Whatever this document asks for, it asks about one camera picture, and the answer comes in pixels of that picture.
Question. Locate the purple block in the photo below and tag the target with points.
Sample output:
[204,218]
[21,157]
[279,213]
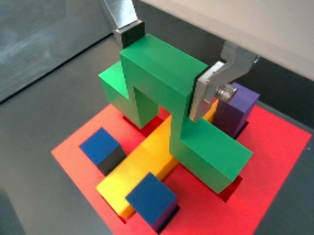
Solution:
[232,113]

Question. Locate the blue block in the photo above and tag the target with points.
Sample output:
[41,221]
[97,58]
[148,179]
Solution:
[102,151]
[153,201]

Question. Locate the yellow block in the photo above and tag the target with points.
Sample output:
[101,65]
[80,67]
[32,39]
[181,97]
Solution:
[146,149]

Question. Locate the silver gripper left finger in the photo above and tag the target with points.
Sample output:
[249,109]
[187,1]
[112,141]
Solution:
[126,27]

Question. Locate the green stepped block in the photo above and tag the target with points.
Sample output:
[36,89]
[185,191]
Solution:
[152,78]

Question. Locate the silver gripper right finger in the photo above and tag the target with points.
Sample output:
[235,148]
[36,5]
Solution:
[212,83]

